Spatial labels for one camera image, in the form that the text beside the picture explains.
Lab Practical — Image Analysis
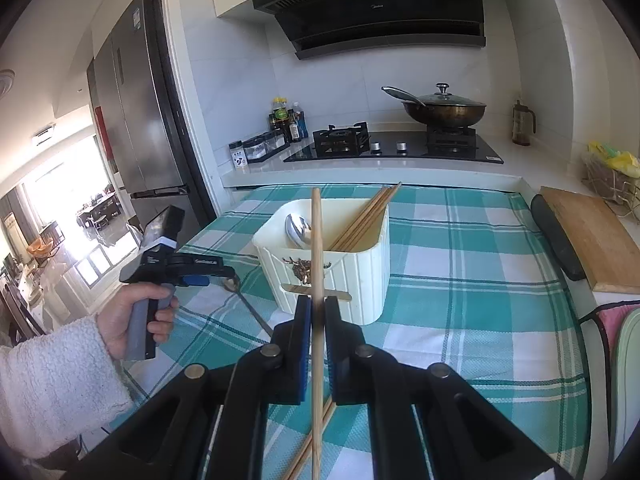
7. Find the yellow-capped oil bottle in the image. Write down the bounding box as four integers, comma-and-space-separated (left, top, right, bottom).
270, 97, 291, 143

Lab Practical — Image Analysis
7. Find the teal plaid tablecloth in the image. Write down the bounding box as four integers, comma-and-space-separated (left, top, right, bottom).
75, 183, 593, 480

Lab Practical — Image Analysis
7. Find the white ribbed utensil holder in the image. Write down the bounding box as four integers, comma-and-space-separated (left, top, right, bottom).
251, 198, 391, 326

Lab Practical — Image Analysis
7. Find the mint green appliance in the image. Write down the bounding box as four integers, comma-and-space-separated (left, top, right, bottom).
607, 307, 640, 480

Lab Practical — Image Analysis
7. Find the pink cloth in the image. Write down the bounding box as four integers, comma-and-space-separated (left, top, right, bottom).
595, 306, 626, 356

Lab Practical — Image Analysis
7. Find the glass wok lid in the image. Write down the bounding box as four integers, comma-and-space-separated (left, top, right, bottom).
410, 82, 483, 108

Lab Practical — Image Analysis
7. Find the black curved handle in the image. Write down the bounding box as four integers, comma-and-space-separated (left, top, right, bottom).
577, 300, 640, 323

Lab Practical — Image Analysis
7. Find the person's left hand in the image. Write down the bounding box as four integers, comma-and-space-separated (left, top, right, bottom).
96, 282, 180, 361

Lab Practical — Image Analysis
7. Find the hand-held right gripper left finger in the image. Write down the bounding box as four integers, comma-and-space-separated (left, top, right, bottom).
65, 294, 315, 480

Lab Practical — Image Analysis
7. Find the black range hood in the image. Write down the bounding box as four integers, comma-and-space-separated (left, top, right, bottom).
252, 0, 488, 61

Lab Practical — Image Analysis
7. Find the yellow plastic bag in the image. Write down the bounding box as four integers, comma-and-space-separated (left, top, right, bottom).
587, 141, 640, 178

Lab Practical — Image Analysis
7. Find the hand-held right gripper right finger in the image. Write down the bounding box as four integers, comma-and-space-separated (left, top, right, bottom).
324, 296, 573, 480

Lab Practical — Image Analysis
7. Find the clear seasoning box set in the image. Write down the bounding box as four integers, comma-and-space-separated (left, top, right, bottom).
244, 130, 292, 163

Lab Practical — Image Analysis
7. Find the steel refrigerator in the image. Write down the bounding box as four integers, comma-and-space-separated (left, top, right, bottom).
86, 0, 201, 241

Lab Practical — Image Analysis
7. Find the steel spoon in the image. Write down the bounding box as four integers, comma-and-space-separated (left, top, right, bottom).
221, 276, 275, 339
284, 212, 316, 251

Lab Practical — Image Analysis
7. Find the black wok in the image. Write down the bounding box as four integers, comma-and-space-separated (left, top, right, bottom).
402, 97, 487, 128

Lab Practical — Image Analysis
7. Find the person's left forearm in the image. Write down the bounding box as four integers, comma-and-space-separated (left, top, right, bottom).
0, 315, 133, 461

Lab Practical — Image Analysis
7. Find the steel ladle handle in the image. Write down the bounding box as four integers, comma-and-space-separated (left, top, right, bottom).
381, 85, 428, 108

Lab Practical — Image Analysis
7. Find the black gas stove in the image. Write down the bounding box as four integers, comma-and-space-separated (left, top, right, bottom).
283, 122, 505, 165

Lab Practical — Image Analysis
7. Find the dining table with chairs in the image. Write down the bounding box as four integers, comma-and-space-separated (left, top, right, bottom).
75, 195, 121, 231

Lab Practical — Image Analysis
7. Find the black rolled mat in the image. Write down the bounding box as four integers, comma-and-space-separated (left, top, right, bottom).
530, 194, 587, 282

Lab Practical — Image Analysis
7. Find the bundle of wooden chopsticks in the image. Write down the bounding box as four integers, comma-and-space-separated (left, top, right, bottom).
332, 186, 393, 252

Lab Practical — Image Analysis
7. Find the wooden cutting board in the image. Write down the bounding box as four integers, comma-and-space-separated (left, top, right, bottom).
540, 186, 640, 295

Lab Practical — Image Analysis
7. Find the glass jar with handle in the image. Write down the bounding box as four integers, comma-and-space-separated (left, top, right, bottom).
512, 101, 537, 147

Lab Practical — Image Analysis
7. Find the blue label bottle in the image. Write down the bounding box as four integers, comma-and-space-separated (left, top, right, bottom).
291, 102, 308, 142

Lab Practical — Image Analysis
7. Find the wire basket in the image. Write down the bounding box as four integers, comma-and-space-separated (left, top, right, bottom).
582, 152, 640, 206

